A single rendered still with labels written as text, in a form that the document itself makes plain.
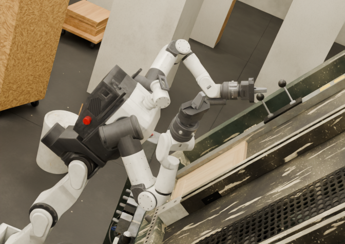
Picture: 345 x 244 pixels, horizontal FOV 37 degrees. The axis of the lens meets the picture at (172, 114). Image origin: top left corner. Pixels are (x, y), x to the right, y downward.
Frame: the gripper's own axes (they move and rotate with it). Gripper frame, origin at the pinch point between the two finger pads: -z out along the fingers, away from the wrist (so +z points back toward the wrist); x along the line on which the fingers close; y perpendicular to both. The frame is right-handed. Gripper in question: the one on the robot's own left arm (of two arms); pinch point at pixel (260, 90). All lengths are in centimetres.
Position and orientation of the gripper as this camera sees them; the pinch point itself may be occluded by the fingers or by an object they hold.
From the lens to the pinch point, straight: 256.1
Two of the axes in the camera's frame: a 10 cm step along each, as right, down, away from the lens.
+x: 0.9, 9.1, 4.1
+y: -1.8, 4.2, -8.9
